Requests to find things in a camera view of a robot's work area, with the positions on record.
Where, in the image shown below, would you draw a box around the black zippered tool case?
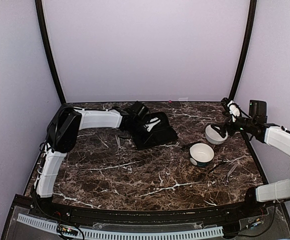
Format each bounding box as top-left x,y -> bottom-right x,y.
129,111 -> 178,150

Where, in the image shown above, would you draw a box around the black hair clip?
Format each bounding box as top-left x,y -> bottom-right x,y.
181,141 -> 200,150
208,161 -> 227,174

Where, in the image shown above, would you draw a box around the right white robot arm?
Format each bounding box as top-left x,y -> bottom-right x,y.
210,97 -> 290,217

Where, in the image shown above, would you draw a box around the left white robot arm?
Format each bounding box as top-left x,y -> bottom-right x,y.
32,102 -> 162,218

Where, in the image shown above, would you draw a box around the plain white bowl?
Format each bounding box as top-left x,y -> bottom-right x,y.
205,124 -> 228,145

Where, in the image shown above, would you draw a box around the white and teal bowl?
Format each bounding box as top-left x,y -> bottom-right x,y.
189,143 -> 215,167

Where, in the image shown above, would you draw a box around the silver scissors left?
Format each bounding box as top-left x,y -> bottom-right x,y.
115,135 -> 126,159

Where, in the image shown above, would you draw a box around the silver scissors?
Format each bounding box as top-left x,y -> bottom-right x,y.
222,163 -> 238,186
115,135 -> 126,159

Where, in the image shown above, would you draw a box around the silver scissors right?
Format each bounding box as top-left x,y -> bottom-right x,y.
222,163 -> 238,186

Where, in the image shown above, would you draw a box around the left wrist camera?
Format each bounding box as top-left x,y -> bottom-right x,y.
129,101 -> 149,120

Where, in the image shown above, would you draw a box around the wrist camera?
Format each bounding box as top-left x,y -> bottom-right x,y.
248,99 -> 268,124
129,101 -> 149,120

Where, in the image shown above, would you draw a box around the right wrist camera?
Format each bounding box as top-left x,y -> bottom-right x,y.
248,99 -> 268,124

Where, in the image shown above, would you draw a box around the black front rail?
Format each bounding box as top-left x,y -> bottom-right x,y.
1,195 -> 290,240

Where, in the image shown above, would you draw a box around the right black frame post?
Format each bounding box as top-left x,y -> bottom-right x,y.
229,0 -> 257,100

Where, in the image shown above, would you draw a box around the black frame post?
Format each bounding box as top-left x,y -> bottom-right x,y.
229,0 -> 257,100
34,0 -> 66,104

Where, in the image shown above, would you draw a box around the white slotted cable duct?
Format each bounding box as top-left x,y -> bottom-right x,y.
16,213 -> 224,240

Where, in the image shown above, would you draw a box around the left black frame post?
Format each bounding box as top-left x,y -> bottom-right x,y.
34,0 -> 66,104

